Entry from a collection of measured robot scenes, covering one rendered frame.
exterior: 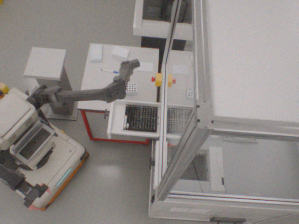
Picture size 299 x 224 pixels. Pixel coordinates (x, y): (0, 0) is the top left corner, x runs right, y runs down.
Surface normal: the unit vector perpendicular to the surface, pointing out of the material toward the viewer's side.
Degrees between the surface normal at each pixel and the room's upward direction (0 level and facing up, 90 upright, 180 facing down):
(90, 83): 0
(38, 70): 0
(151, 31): 90
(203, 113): 0
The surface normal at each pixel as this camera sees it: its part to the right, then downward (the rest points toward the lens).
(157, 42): -0.06, 0.89
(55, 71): 0.07, -0.45
